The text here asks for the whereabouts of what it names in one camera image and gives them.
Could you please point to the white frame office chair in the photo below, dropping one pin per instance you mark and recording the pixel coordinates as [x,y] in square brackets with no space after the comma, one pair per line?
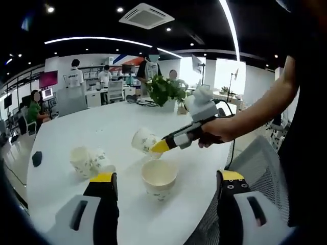
[32,126]

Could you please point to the ceiling air conditioner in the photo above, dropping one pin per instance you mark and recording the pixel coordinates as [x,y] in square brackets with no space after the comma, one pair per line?
[146,16]

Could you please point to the white mesh office chair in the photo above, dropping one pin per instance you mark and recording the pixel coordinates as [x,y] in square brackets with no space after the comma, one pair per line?
[116,92]

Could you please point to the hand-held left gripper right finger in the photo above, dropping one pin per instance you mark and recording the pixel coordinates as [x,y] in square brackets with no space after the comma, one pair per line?
[227,219]

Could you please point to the curved ceiling light strip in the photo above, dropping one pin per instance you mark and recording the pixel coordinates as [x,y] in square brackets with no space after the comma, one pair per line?
[97,38]

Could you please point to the green potted plant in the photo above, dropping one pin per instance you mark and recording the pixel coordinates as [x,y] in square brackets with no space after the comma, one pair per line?
[163,89]

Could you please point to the pink screen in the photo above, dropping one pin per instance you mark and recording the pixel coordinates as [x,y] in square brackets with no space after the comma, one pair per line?
[48,79]

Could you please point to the monitor on black stand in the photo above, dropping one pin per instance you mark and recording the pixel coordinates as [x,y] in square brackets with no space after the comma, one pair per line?
[196,62]

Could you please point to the person's right hand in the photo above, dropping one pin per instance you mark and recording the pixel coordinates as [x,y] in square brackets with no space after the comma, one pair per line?
[219,130]

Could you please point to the white storage shelf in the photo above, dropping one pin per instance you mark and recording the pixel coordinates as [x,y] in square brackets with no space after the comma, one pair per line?
[92,75]

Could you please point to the black round device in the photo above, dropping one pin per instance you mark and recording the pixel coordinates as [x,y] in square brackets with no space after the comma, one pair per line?
[131,98]

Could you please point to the white paper cup green print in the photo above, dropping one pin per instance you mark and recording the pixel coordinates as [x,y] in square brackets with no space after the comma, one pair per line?
[159,190]
[143,140]
[104,160]
[80,162]

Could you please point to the group of round ceiling downlights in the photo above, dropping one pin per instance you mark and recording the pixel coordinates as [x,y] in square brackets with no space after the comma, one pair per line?
[120,9]

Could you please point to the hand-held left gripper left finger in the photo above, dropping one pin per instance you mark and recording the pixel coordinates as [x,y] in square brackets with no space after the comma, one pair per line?
[104,219]

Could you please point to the small white monitor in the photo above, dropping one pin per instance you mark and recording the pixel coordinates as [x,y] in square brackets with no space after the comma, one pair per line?
[48,94]

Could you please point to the small black pouch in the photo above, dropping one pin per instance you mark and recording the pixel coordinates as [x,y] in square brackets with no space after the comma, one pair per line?
[37,158]

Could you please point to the white table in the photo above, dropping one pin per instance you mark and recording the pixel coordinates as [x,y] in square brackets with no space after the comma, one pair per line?
[76,127]

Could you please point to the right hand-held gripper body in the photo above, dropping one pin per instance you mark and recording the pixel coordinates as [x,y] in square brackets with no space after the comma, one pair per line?
[203,107]

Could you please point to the thin tripod stand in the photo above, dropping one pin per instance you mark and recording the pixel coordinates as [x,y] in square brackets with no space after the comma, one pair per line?
[232,84]

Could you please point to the pale grey office chair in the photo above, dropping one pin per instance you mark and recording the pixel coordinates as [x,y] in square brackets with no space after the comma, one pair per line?
[71,102]

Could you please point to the white cabinet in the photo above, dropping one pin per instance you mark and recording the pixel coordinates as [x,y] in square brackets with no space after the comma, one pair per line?
[93,98]

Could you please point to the short ceiling light strip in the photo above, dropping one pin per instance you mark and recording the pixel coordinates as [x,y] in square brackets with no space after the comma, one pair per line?
[9,61]

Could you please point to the black screen on stand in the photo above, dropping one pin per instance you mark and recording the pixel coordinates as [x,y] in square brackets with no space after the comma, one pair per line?
[7,100]

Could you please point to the grey mesh office chair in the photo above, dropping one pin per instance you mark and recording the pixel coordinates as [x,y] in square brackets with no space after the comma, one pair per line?
[258,163]

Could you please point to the black desk monitor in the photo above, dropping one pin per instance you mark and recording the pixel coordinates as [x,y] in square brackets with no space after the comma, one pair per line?
[127,69]

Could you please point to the small beige jar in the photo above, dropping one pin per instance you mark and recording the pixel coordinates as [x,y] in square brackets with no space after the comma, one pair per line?
[182,110]

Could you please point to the long ceiling light strip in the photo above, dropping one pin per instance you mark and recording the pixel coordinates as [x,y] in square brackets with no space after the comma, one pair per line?
[232,25]

